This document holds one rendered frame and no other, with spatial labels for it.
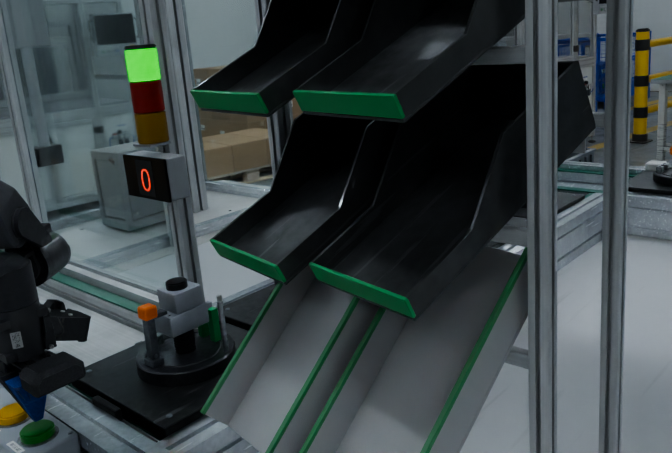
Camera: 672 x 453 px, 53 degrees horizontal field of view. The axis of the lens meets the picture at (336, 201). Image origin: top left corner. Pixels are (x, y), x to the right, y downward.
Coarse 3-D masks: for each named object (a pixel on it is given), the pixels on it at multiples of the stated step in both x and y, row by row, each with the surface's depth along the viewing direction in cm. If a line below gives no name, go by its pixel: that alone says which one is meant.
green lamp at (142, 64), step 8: (152, 48) 107; (128, 56) 106; (136, 56) 106; (144, 56) 106; (152, 56) 107; (128, 64) 107; (136, 64) 106; (144, 64) 106; (152, 64) 107; (128, 72) 108; (136, 72) 107; (144, 72) 107; (152, 72) 107; (136, 80) 107; (144, 80) 107
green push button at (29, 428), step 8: (32, 424) 85; (40, 424) 85; (48, 424) 84; (24, 432) 83; (32, 432) 83; (40, 432) 83; (48, 432) 83; (24, 440) 82; (32, 440) 82; (40, 440) 82
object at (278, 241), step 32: (320, 128) 80; (352, 128) 83; (384, 128) 69; (288, 160) 78; (320, 160) 81; (352, 160) 79; (384, 160) 70; (288, 192) 79; (320, 192) 76; (352, 192) 68; (256, 224) 76; (288, 224) 73; (320, 224) 66; (224, 256) 73; (256, 256) 71; (288, 256) 64
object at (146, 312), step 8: (144, 304) 92; (152, 304) 92; (144, 312) 91; (152, 312) 92; (160, 312) 93; (144, 320) 91; (152, 320) 92; (144, 328) 92; (152, 328) 92; (152, 336) 92; (152, 344) 92; (152, 352) 93
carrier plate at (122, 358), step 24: (240, 336) 105; (120, 360) 100; (72, 384) 98; (96, 384) 94; (120, 384) 93; (144, 384) 93; (120, 408) 89; (144, 408) 87; (168, 408) 86; (192, 408) 86; (168, 432) 82
